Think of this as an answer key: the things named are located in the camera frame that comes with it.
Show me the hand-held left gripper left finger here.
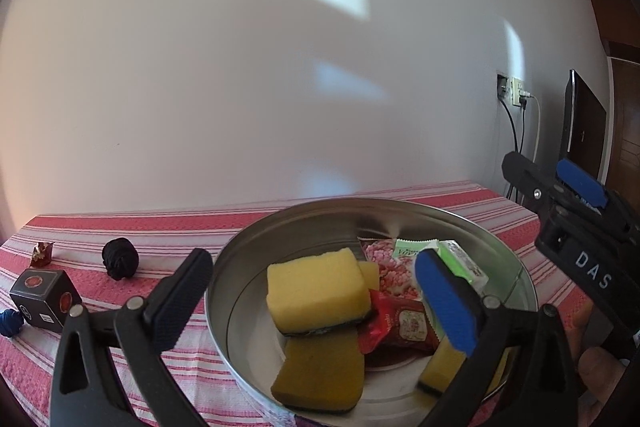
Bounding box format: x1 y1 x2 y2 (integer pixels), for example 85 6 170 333
50 248 215 427

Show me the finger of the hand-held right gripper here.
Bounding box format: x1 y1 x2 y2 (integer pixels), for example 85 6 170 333
556 158 640 243
501 151 557 214

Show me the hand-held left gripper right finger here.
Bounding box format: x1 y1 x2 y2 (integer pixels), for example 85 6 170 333
415 248 583 427

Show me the yellow sponge dark scouring pad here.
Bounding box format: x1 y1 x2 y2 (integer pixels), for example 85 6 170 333
358 261 381 292
270 336 366 415
266 248 376 337
417 334 471 399

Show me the round metal tin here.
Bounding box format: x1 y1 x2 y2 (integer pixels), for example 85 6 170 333
205 197 538 423

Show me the desktop with red striped cloth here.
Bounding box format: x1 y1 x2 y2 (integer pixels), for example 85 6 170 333
0 179 551 427

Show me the person's right hand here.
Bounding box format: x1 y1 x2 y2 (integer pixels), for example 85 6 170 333
572 302 630 424

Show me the green wrapped snack bar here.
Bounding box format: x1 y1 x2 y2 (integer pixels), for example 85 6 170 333
437 240 490 295

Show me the red snack packet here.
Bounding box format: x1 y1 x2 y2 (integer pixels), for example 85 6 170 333
356 289 438 354

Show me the black monitor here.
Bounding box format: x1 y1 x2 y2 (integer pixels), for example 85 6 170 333
562 69 608 188

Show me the pink snack packet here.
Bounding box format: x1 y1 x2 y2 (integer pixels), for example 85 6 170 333
362 238 426 303

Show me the green white snack packet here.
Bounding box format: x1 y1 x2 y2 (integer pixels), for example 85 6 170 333
391 238 440 264

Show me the black yarn ball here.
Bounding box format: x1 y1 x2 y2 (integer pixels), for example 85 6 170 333
102 237 140 281

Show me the wooden cabinet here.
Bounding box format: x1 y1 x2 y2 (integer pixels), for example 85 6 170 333
587 0 640 202

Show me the black cube box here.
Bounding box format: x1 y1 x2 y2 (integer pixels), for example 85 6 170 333
9 270 83 334

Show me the red gold candy wrapper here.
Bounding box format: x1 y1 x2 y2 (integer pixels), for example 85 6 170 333
30 242 54 268

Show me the blue yarn ball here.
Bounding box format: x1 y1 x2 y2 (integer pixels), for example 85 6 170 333
0 308 25 338

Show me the white power cable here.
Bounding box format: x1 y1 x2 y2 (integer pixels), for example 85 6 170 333
522 93 542 164

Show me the white wall socket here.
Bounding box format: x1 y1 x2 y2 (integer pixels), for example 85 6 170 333
497 74 527 106

